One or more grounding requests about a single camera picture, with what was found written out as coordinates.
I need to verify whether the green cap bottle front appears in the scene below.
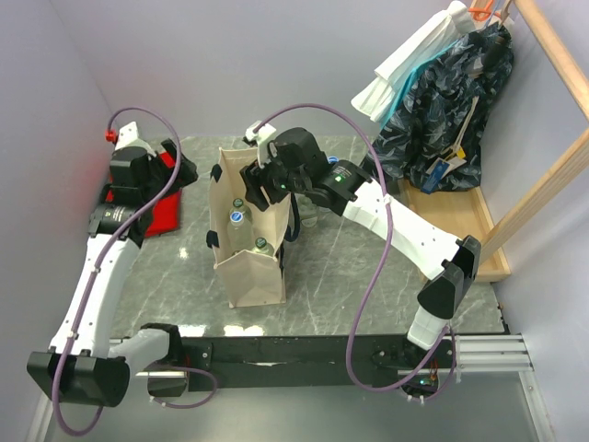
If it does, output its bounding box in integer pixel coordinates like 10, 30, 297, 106
252, 237, 275, 257

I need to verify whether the wooden tray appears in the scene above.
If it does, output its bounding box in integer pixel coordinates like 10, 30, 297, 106
398, 177, 512, 285

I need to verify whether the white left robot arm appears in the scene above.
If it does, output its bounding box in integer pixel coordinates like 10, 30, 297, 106
27, 139, 198, 407

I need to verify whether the blue hang tag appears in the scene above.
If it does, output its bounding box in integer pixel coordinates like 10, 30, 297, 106
422, 158, 450, 194

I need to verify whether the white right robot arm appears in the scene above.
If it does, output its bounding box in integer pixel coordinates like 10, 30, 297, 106
240, 123, 480, 366

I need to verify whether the red folded cloth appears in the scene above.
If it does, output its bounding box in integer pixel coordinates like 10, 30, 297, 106
102, 153, 182, 238

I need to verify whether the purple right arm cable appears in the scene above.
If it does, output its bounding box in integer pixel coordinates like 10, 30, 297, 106
252, 103, 457, 406

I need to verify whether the beige canvas tote bag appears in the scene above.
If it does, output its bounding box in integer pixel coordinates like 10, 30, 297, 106
206, 148, 291, 308

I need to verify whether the wooden rack frame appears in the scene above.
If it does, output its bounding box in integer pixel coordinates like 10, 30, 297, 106
481, 8, 588, 272

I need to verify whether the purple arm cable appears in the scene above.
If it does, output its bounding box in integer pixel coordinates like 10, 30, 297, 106
252, 103, 457, 406
51, 108, 217, 436

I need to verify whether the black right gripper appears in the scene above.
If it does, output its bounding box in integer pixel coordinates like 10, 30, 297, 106
239, 145, 308, 213

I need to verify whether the orange clothes hanger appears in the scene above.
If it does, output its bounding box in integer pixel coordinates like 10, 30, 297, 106
468, 0, 495, 22

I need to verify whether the black base beam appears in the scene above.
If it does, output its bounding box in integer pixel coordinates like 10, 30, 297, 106
166, 334, 456, 392

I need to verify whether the white pleated garment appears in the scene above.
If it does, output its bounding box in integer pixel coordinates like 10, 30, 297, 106
351, 1, 475, 122

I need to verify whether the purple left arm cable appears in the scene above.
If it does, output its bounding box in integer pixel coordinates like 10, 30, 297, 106
51, 108, 217, 436

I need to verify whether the dark patterned shirt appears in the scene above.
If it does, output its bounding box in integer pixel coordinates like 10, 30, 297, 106
361, 23, 514, 192

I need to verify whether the teal garment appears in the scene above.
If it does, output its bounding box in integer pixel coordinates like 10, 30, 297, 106
376, 36, 459, 128

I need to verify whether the green cap glass bottle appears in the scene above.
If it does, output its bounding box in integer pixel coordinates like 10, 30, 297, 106
232, 198, 252, 220

